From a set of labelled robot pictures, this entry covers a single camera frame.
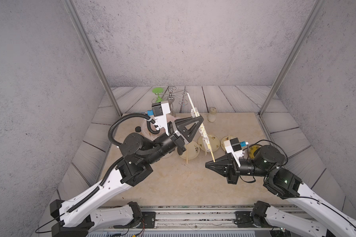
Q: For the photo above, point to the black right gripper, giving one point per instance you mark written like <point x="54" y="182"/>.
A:
<point x="228" y="169"/>

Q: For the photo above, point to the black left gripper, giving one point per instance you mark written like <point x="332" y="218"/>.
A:
<point x="177" y="137"/>

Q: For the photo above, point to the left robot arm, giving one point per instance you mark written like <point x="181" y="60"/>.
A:
<point x="83" y="214"/>

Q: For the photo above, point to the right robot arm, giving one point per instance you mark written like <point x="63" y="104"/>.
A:
<point x="327" y="220"/>

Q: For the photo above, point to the cream plate with dark patch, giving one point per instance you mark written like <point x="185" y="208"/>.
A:
<point x="192" y="149"/>

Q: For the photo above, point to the cream plate with characters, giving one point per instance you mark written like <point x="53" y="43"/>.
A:
<point x="226" y="138"/>
<point x="214" y="142"/>

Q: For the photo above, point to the white shaker bottle beige cap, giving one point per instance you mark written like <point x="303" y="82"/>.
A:
<point x="212" y="115"/>

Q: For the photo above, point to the yellow plate brown rim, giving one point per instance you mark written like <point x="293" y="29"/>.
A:
<point x="253" y="150"/>

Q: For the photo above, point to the chrome cup holder stand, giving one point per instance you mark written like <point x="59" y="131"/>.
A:
<point x="172" y="94"/>

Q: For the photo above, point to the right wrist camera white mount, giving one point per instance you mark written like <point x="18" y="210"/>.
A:
<point x="235" y="148"/>

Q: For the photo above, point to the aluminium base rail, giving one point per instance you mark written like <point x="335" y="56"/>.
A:
<point x="194" y="221"/>

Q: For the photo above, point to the right aluminium frame post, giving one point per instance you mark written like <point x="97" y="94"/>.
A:
<point x="303" y="34"/>

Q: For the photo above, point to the aluminium frame post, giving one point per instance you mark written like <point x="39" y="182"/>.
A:
<point x="303" y="34"/>
<point x="73" y="14"/>

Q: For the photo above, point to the left aluminium frame post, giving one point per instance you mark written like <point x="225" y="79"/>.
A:
<point x="73" y="14"/>

